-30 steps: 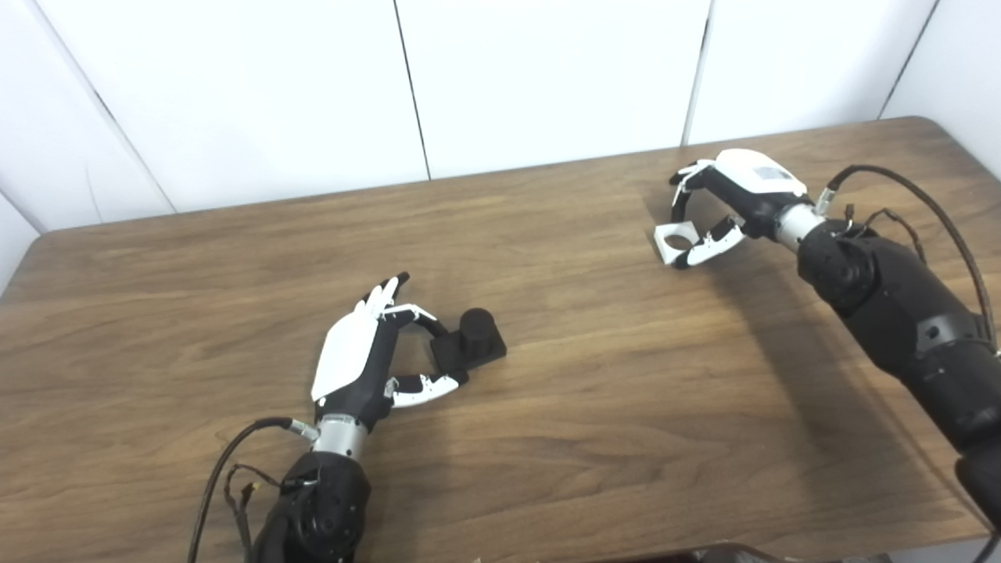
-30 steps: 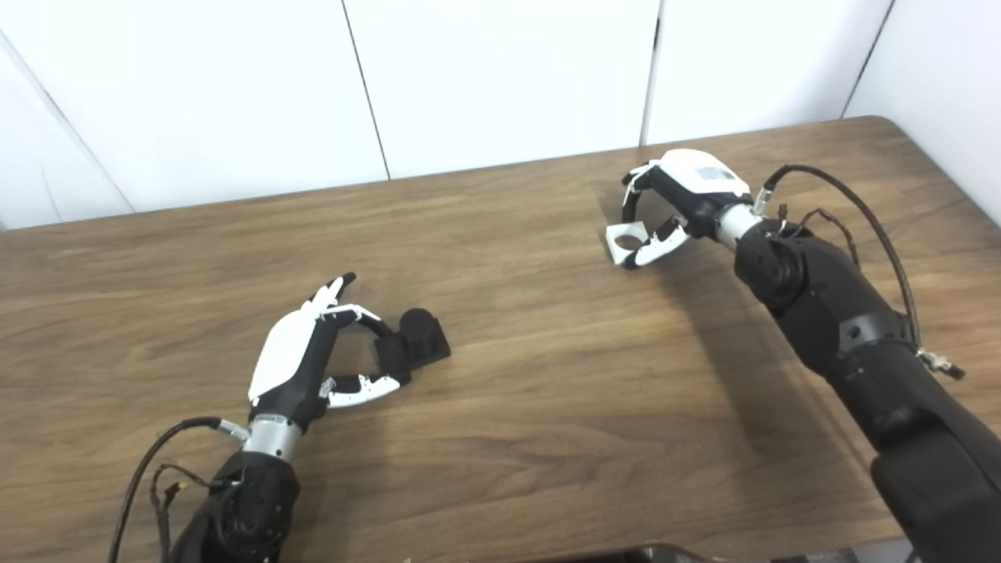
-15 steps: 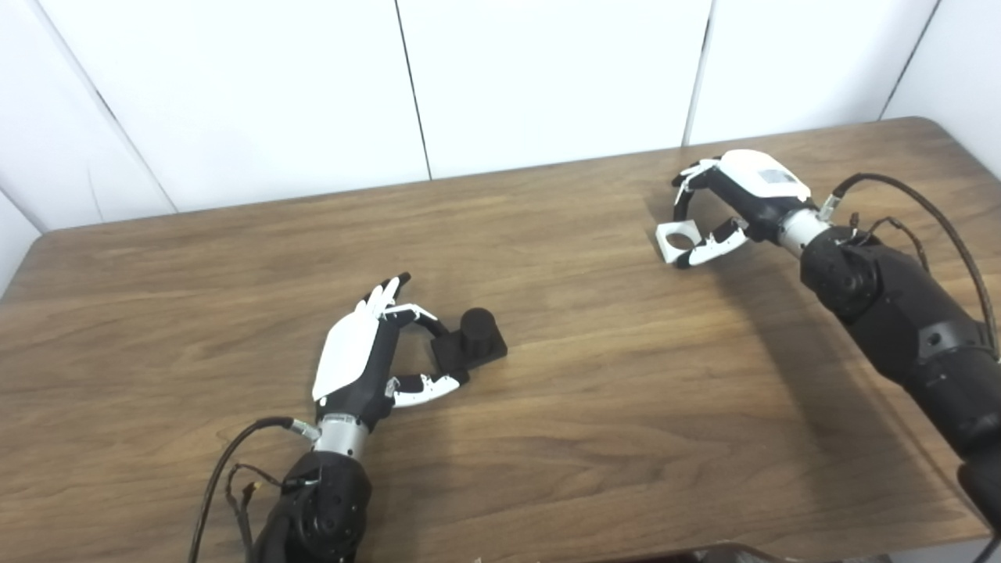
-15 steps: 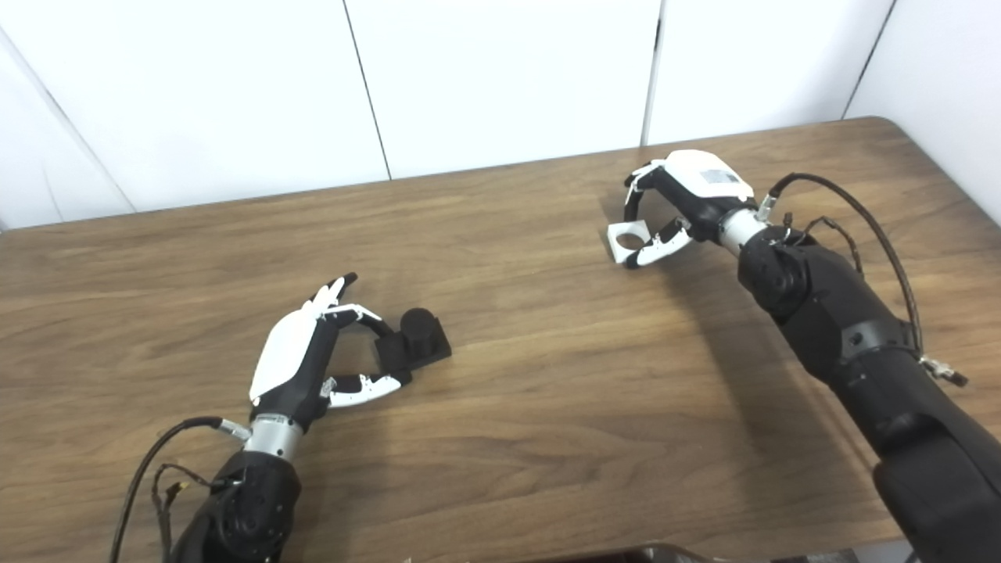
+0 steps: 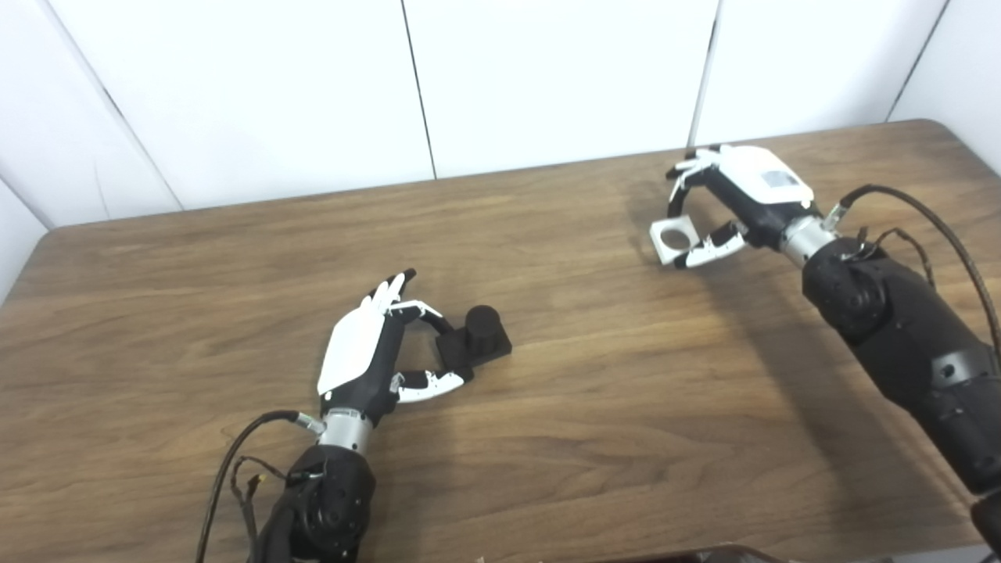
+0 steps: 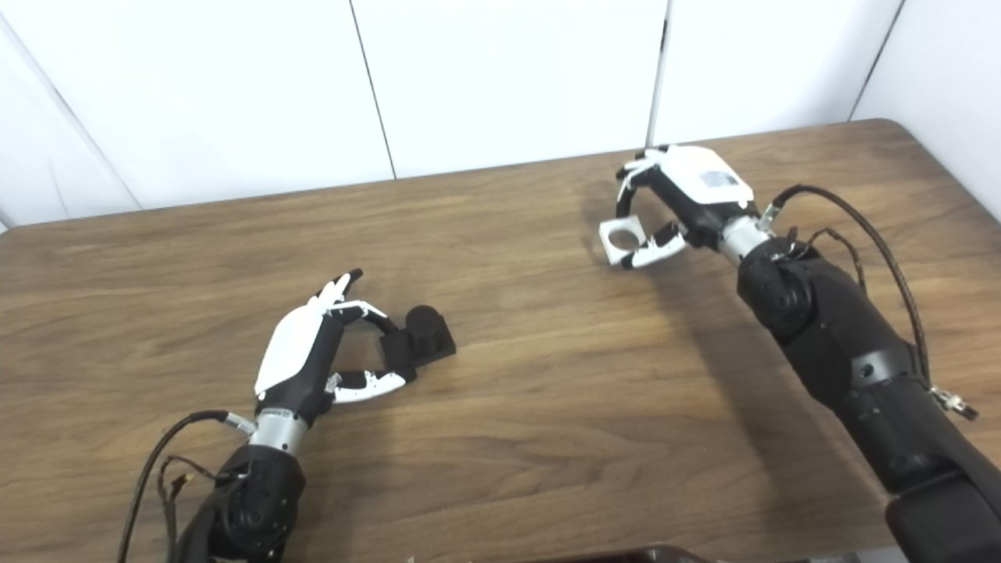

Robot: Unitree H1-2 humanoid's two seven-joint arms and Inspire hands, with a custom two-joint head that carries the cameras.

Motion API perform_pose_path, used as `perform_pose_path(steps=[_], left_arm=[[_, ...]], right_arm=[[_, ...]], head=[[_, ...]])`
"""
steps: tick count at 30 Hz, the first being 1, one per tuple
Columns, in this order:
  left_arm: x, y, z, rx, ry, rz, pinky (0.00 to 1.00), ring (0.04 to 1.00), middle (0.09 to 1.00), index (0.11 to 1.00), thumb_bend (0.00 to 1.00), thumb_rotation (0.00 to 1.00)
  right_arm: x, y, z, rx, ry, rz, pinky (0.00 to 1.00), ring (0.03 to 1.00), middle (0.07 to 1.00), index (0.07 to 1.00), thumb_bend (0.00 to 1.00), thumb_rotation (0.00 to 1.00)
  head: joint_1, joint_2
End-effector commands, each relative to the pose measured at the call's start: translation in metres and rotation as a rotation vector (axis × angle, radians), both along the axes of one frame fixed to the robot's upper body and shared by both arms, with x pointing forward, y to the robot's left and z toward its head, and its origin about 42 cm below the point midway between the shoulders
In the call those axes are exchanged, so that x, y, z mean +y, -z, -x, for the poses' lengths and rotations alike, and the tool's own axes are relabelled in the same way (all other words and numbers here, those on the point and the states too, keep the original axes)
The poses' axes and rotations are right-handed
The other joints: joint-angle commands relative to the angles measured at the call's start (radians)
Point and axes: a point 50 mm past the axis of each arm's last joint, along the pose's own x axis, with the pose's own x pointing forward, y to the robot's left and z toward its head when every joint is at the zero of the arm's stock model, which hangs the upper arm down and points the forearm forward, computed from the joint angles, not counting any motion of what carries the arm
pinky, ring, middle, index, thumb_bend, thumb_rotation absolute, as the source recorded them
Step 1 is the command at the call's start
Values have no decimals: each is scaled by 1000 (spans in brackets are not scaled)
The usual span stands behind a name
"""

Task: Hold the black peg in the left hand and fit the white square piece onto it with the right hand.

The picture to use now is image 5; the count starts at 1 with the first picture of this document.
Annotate white and black left hand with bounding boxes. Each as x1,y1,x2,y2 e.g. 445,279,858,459
316,269,474,427

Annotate white and black right hand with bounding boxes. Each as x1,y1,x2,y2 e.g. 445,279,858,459
665,144,826,271

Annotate white square piece with hole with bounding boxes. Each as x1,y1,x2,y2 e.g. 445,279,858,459
649,217,698,267

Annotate black peg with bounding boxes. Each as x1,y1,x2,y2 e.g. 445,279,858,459
435,305,514,376

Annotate thin braided wire, yellow plug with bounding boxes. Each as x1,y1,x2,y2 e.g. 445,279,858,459
856,225,937,290

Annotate thick black right wrist cable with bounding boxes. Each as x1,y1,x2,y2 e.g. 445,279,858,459
825,184,1001,368

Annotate thin braided left arm wire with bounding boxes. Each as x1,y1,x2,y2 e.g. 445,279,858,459
229,456,290,563

